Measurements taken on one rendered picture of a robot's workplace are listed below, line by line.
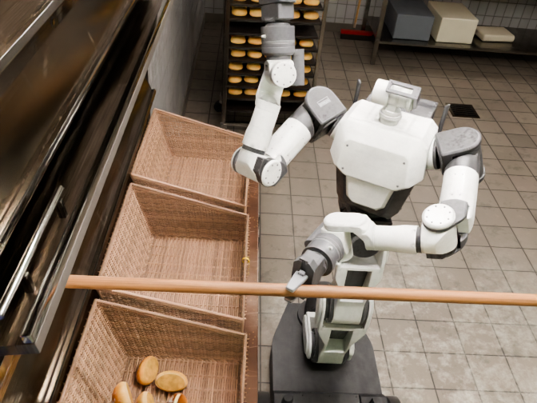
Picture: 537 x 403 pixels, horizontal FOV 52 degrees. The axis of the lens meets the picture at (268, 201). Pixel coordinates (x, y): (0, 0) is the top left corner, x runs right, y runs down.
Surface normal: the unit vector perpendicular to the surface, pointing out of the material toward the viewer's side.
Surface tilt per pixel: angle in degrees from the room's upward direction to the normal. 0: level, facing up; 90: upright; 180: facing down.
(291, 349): 0
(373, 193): 90
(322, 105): 34
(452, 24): 90
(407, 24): 90
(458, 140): 26
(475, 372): 0
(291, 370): 0
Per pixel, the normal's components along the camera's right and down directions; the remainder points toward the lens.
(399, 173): -0.43, 0.53
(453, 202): -0.29, -0.66
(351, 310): 0.02, 0.55
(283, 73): 0.20, 0.26
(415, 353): 0.08, -0.79
